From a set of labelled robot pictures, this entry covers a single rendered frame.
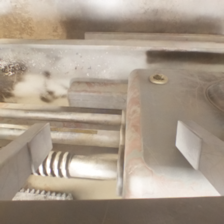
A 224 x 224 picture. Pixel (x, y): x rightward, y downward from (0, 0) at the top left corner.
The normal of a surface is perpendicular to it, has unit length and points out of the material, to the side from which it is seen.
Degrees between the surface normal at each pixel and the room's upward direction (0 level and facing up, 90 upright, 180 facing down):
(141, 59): 0
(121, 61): 0
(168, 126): 90
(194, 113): 90
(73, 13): 0
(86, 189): 90
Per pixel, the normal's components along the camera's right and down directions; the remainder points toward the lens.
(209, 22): -0.10, 0.63
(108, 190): -0.01, -0.77
